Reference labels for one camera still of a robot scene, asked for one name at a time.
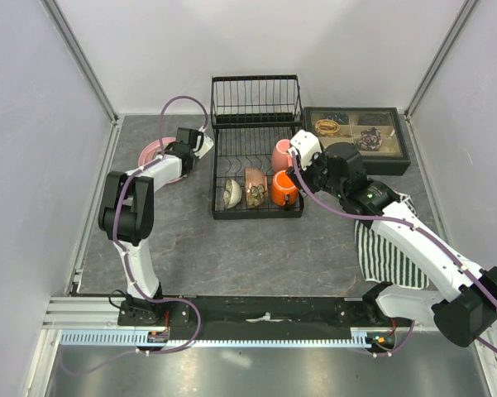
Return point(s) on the pink plate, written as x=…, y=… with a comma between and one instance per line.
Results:
x=151, y=150

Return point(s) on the pink mug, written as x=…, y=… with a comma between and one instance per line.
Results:
x=281, y=158

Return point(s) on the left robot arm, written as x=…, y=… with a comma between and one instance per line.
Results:
x=127, y=210

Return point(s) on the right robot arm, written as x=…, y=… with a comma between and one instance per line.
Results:
x=464, y=303

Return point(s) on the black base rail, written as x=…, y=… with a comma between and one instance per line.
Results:
x=258, y=319

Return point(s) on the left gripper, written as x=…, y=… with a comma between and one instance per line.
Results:
x=195, y=156

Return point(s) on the pink patterned bowl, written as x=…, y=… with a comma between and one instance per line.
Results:
x=256, y=187

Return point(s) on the striped green white towel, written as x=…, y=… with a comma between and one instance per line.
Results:
x=381, y=261

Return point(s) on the orange mug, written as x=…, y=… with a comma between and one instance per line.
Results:
x=284, y=193

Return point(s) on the black compartment display box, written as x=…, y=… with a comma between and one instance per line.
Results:
x=343, y=125

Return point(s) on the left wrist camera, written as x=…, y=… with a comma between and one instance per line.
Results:
x=203, y=145

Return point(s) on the black wire dish rack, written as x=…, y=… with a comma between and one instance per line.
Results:
x=249, y=115

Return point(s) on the small green patterned bowl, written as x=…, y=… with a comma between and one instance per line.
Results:
x=232, y=194

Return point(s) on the dark floral fabric piece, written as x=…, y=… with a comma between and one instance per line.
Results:
x=369, y=140

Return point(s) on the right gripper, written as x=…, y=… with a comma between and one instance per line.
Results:
x=305, y=174

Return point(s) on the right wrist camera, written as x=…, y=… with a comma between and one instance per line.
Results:
x=303, y=146

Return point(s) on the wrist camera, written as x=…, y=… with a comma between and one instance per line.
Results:
x=203, y=145
x=303, y=146

